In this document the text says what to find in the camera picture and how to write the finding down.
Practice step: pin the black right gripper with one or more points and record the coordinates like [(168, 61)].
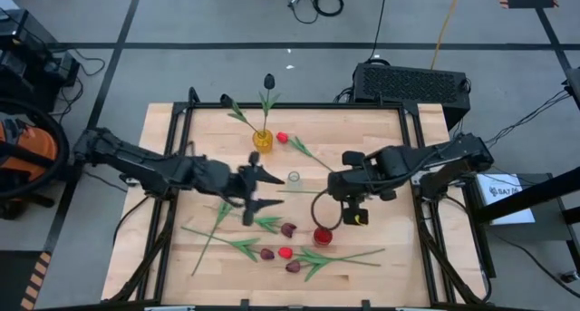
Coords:
[(358, 184)]

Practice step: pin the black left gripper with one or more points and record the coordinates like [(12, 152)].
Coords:
[(222, 179)]

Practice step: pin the black artificial tulip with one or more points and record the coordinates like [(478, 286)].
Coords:
[(225, 100), (269, 80), (299, 191)]

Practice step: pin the maroon artificial tulip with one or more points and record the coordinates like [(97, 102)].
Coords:
[(267, 254), (288, 230), (293, 266)]

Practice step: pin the red artificial tulip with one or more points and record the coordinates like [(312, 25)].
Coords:
[(222, 213), (285, 253), (282, 137)]

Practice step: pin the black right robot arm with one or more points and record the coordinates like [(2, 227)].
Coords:
[(453, 154)]

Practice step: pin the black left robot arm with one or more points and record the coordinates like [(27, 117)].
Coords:
[(136, 163)]

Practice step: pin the clear glass vase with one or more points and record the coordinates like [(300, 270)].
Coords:
[(294, 180)]

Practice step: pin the yellow glass vase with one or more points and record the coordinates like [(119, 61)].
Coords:
[(263, 143)]

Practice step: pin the red glass vase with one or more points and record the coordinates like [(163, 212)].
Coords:
[(322, 237)]

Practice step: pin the black computer case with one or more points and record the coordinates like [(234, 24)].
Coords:
[(408, 86)]

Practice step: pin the white paper sign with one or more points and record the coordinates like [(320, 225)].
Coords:
[(487, 184)]

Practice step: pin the black metal beam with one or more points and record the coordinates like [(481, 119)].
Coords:
[(534, 195)]

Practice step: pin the black power plug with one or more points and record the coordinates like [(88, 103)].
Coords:
[(568, 277)]

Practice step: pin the orange black vacuum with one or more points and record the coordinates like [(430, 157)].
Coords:
[(47, 117)]

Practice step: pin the orange vacuum cleaner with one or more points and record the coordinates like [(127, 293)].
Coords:
[(36, 138)]

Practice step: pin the black equipment rack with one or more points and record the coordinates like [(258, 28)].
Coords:
[(27, 70)]

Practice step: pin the black aluminium table frame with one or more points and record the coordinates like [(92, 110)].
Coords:
[(294, 105)]

